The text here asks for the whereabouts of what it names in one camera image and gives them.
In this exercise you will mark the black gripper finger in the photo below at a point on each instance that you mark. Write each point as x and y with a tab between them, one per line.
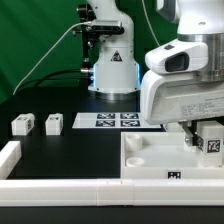
186	126

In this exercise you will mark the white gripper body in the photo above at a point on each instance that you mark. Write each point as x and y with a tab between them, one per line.
179	97

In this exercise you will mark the white square tabletop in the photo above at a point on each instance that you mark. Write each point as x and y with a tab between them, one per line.
162	155

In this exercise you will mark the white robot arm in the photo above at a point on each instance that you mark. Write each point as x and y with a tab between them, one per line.
198	48

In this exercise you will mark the white fiducial marker sheet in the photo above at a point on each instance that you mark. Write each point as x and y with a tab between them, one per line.
120	120

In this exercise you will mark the white obstacle fence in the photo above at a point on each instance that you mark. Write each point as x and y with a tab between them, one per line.
102	192

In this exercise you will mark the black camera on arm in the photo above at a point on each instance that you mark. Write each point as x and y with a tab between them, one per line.
105	27

